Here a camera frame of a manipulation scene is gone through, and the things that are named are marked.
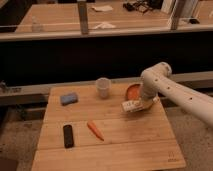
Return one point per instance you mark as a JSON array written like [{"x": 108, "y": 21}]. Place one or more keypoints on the white milk bottle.
[{"x": 138, "y": 105}]

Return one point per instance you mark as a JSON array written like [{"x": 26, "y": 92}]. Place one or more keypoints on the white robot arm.
[{"x": 156, "y": 79}]

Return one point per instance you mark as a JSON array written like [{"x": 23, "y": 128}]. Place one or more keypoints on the orange ceramic bowl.
[{"x": 132, "y": 92}]

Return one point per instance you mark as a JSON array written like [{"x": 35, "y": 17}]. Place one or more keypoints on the translucent plastic cup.
[{"x": 103, "y": 86}]

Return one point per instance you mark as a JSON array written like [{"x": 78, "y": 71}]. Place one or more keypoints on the blue sponge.
[{"x": 68, "y": 99}]

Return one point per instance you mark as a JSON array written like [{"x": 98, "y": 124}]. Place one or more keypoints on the orange carrot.
[{"x": 91, "y": 125}]

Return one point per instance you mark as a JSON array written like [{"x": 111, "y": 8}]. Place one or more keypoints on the white crumpled cloth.
[{"x": 104, "y": 25}]

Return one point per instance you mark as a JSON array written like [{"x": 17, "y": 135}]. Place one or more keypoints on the black remote control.
[{"x": 68, "y": 136}]

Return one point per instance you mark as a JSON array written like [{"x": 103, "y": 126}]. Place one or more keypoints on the white paper sheet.
[{"x": 104, "y": 8}]

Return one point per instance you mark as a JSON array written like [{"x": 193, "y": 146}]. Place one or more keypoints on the grey metal post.
[
  {"x": 178, "y": 8},
  {"x": 82, "y": 10}
]

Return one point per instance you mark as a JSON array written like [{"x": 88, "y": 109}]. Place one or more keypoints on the grey right metal post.
[{"x": 178, "y": 8}]

